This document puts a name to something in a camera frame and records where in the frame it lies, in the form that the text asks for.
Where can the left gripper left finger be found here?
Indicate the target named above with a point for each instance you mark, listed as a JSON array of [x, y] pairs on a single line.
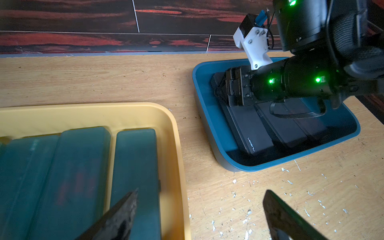
[[116, 223]]

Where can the teal plastic tray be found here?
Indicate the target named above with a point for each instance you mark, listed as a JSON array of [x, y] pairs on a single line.
[[341, 123]]

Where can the yellow plastic tray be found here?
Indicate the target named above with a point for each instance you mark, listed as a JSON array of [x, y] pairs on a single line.
[[19, 122]]

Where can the dark grey pencil case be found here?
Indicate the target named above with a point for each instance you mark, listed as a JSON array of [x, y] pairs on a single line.
[[248, 129], [283, 132]]

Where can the green pencil case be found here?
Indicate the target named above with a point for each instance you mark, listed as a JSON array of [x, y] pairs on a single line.
[[74, 193], [15, 161], [136, 168], [42, 153]]

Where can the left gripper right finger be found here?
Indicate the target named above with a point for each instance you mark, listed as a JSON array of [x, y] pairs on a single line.
[[284, 223]]

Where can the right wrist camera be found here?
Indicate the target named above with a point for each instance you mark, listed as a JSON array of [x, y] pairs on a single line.
[[252, 37]]

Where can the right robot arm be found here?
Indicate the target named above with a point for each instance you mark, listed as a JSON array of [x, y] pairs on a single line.
[[305, 49]]

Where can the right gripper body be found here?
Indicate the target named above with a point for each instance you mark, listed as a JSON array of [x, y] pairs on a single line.
[[246, 87]]

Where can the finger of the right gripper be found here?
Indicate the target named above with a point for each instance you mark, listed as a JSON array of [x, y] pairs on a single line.
[[221, 89]]

